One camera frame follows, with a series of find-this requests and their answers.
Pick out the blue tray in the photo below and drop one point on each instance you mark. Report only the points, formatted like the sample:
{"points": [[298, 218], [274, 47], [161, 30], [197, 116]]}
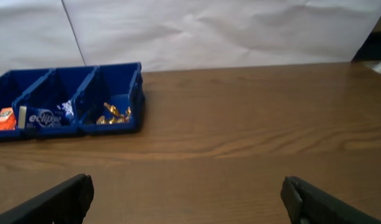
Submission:
{"points": [[122, 81]]}

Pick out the orange candy box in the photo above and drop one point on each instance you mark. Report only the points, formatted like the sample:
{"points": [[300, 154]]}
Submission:
{"points": [[3, 119]]}

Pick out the blue candy pack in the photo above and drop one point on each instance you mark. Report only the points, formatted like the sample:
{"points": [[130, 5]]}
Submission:
{"points": [[44, 118], [67, 107]]}

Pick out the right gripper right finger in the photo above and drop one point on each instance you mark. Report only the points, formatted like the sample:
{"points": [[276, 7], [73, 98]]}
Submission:
{"points": [[315, 205]]}

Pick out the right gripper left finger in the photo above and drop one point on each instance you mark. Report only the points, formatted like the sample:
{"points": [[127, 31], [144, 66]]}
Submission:
{"points": [[59, 202]]}

